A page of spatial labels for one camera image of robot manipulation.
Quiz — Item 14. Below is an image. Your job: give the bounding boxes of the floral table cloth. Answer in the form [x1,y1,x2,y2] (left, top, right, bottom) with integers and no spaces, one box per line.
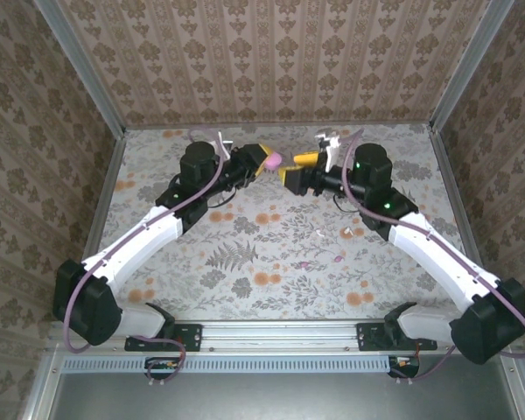
[80,122,487,323]

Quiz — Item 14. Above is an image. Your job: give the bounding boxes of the black controller board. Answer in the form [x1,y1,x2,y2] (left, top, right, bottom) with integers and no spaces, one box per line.
[387,354,422,378]
[144,356,184,381]

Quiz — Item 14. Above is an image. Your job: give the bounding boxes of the grey metal sheet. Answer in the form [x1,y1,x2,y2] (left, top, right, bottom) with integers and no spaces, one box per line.
[47,369,522,420]

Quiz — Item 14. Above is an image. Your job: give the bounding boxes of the aluminium table end rail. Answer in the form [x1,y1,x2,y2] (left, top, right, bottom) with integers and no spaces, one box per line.
[124,120,434,130]

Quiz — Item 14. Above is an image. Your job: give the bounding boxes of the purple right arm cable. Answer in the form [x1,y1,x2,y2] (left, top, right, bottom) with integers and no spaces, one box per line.
[339,129,525,382]

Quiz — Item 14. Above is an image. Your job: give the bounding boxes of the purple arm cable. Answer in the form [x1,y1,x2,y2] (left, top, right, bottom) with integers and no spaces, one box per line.
[339,129,525,382]
[63,126,188,386]

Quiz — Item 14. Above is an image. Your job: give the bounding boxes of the thin black right gripper cable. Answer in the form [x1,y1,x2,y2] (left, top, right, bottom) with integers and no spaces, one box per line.
[331,193,356,217]

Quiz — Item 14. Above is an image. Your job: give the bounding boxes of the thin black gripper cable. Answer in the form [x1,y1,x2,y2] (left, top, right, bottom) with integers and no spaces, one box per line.
[206,190,238,211]
[331,193,356,217]

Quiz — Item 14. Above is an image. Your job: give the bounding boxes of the thin black left gripper cable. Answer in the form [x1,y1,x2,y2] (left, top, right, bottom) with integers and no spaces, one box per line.
[206,190,238,211]

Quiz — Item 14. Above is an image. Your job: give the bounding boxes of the aluminium table side rail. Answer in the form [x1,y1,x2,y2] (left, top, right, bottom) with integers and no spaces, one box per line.
[81,130,128,263]
[428,126,482,263]

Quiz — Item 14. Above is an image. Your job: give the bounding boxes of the aluminium frame post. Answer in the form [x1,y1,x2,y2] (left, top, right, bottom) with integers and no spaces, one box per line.
[428,0,515,132]
[32,0,128,137]

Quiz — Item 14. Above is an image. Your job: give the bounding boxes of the white slotted cable duct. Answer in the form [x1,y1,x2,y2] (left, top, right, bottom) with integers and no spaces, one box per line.
[63,354,393,374]

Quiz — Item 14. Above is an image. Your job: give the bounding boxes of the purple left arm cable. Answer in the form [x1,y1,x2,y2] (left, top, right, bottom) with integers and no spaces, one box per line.
[63,126,188,386]

